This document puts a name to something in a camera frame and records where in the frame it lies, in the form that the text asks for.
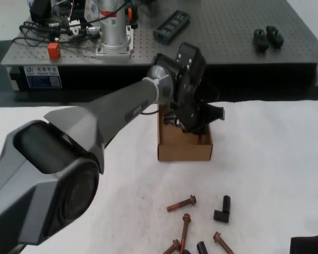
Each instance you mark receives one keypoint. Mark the black sleeve with bolt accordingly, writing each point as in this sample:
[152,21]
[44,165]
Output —
[170,119]

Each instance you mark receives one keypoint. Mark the small orange box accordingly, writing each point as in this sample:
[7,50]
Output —
[53,50]

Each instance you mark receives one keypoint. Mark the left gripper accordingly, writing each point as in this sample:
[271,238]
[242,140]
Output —
[190,111]

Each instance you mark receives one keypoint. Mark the metal bench with holes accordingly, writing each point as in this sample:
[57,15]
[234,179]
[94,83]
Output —
[228,37]

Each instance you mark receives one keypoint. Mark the orange plastic part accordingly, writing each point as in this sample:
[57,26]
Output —
[130,14]

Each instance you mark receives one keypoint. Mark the copper flanged bolt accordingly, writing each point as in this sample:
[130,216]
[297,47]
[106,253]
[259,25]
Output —
[180,204]
[185,232]
[172,247]
[222,243]

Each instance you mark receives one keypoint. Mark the brown cardboard box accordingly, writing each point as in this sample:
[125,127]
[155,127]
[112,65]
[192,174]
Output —
[184,152]

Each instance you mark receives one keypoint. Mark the blue and white label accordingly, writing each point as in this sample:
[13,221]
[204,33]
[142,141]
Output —
[43,77]

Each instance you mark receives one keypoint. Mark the black slotted tray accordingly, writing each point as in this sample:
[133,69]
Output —
[171,26]

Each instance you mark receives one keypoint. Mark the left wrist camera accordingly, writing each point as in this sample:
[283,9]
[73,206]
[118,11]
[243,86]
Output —
[219,112]

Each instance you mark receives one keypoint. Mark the silver-white machine column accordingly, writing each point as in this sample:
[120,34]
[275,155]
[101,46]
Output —
[114,29]

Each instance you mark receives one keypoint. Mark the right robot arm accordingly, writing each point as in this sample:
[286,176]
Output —
[311,243]

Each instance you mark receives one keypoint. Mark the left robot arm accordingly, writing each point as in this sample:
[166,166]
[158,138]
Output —
[77,137]

